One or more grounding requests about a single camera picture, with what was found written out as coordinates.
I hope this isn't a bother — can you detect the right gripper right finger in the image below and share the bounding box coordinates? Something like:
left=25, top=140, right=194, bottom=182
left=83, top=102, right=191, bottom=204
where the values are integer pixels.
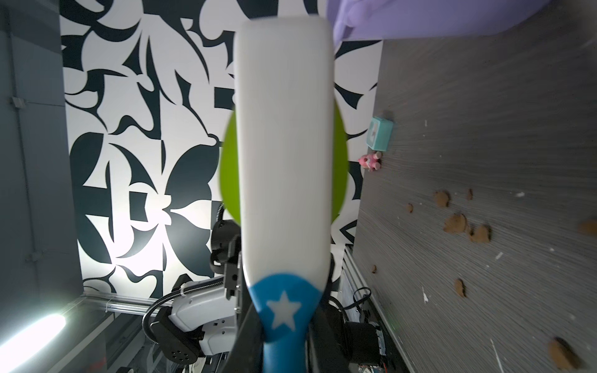
left=306, top=306, right=350, bottom=373

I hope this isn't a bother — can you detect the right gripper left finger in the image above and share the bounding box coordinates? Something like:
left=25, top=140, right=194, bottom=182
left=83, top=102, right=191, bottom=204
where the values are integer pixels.
left=221, top=305, right=265, bottom=373

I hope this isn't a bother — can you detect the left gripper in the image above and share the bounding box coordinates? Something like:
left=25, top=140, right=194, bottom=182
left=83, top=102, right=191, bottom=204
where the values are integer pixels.
left=210, top=220, right=242, bottom=301

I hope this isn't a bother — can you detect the green trowel yellow handle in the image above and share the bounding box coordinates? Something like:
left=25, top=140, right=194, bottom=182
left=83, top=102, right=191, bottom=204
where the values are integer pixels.
left=219, top=103, right=349, bottom=225

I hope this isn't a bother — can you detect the white blue cleaning brush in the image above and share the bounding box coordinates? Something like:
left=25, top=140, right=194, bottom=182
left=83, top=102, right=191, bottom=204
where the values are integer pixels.
left=234, top=16, right=334, bottom=372

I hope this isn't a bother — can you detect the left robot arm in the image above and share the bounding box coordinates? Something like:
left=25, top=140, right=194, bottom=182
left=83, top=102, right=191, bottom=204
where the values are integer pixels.
left=141, top=219, right=241, bottom=366

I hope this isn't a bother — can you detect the purple plastic bucket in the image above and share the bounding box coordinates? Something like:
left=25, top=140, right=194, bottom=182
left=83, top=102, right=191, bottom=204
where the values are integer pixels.
left=326, top=0, right=548, bottom=45

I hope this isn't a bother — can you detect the pink toy figure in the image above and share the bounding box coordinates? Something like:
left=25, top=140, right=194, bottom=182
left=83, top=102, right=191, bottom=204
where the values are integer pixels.
left=359, top=152, right=382, bottom=172

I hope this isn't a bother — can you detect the small teal alarm clock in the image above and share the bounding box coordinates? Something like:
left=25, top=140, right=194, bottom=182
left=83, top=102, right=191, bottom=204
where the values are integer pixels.
left=365, top=117, right=394, bottom=152

